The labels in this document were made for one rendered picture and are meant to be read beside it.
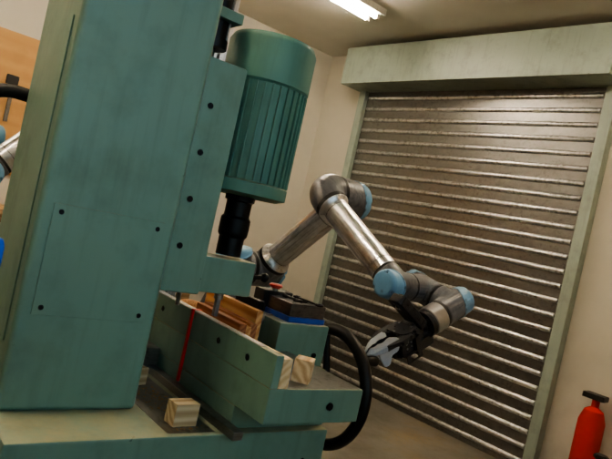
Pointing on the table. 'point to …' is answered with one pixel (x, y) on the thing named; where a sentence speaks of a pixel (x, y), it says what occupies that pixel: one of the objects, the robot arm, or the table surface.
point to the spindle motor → (267, 112)
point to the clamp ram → (254, 304)
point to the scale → (217, 321)
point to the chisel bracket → (227, 276)
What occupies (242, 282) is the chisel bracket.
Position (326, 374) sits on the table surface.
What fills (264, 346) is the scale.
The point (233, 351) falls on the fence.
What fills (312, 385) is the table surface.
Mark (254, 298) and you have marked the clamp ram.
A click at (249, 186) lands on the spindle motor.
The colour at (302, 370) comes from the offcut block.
